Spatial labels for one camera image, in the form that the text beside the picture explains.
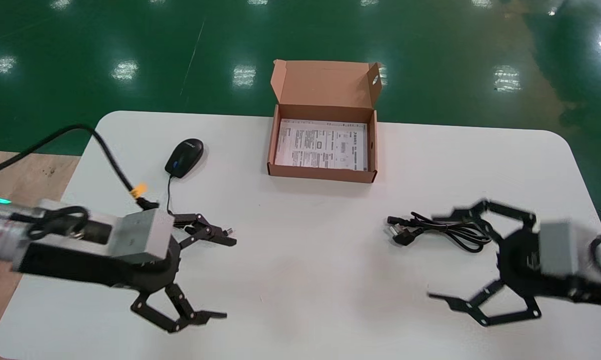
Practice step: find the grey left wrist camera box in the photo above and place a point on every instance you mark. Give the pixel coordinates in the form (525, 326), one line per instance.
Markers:
(140, 235)

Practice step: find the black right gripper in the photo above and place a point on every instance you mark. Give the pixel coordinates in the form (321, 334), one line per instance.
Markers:
(520, 260)

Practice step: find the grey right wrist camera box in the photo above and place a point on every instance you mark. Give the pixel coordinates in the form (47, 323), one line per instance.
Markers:
(560, 247)

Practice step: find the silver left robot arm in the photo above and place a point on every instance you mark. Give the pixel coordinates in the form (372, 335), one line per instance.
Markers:
(0, 240)

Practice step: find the brown cardboard storage box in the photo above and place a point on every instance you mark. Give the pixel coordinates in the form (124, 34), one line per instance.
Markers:
(325, 85)

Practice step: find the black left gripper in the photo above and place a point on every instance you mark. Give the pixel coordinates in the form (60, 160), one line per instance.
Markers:
(145, 277)

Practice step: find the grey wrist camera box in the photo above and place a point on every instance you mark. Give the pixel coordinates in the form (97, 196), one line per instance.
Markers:
(560, 247)
(140, 235)

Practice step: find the printed white paper sheet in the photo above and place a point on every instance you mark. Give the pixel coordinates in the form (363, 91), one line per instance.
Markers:
(320, 145)

